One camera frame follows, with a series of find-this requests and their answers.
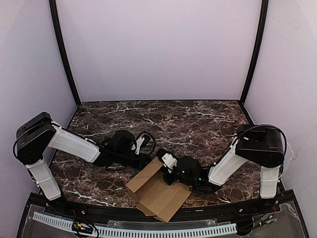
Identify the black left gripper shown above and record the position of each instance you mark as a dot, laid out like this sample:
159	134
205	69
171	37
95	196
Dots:
144	162

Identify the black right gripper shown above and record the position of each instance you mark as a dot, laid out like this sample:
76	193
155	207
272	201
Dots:
167	177

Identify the brown cardboard paper box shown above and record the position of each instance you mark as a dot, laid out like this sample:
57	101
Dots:
153	196

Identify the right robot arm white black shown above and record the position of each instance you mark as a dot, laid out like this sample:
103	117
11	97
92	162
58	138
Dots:
263	144

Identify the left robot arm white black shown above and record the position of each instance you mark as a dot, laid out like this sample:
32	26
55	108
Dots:
41	133

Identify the small green circuit board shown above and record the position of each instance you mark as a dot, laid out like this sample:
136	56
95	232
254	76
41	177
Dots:
82	228

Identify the right small circuit board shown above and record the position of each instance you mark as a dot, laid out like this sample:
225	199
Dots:
267	220

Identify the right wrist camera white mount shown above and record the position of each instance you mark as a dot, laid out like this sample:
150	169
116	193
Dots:
167	158

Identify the black front table rail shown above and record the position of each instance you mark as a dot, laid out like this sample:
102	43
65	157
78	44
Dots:
240	212

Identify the white slotted cable duct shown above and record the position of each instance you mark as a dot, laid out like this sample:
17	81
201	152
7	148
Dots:
117	229

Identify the black left frame post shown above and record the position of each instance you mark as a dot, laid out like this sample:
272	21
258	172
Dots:
62	51

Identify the black frame post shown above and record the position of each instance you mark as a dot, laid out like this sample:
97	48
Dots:
62	51
256	51

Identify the black right frame post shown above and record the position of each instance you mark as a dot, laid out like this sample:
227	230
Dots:
256	51

